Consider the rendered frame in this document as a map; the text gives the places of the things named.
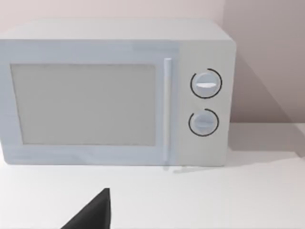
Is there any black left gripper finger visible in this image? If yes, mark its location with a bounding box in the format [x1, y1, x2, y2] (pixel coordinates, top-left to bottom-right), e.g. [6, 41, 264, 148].
[60, 187, 112, 229]

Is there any pale microwave knob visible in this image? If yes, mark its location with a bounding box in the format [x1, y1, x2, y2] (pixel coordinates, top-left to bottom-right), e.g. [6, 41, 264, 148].
[190, 112, 217, 134]
[192, 72, 221, 96]

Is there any pale microwave oven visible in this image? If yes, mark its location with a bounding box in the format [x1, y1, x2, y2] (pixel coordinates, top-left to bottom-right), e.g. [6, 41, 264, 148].
[0, 18, 237, 168]

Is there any pale microwave door handle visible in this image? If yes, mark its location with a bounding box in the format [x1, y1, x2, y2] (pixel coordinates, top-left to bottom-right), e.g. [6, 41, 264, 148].
[163, 57, 173, 166]

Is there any pale microwave door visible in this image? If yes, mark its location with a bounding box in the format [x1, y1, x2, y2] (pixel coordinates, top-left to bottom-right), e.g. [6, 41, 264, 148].
[0, 39, 180, 167]

